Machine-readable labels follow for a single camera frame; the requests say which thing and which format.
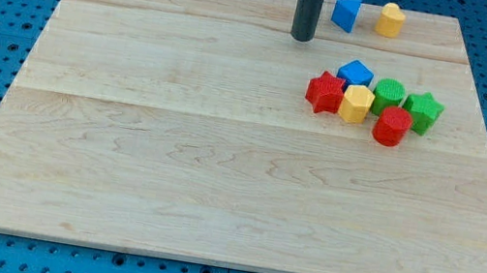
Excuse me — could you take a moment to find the light wooden board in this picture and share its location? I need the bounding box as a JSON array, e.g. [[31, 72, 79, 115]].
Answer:
[[0, 0, 487, 273]]

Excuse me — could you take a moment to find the red star block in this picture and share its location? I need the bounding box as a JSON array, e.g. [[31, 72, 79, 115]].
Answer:
[[305, 71, 346, 113]]

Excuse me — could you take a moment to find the yellow hexagon block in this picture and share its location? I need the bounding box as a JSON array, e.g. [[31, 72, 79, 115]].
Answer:
[[338, 84, 376, 124]]

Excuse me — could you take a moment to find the blue cube block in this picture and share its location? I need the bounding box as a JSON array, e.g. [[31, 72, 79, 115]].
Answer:
[[336, 60, 374, 88]]

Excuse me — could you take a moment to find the red cylinder block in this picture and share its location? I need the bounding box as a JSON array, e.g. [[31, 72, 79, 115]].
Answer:
[[372, 106, 413, 147]]

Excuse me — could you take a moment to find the green cylinder block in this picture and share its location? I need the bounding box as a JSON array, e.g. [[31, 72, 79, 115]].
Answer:
[[370, 77, 406, 116]]

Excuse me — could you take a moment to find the blue triangle block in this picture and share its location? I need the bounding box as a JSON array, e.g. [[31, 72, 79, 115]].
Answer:
[[331, 0, 363, 33]]

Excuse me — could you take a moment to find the green star block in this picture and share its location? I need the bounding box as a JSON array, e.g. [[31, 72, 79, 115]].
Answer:
[[402, 92, 445, 136]]

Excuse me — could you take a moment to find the yellow heart block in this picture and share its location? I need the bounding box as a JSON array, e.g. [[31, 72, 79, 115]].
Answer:
[[375, 2, 407, 39]]

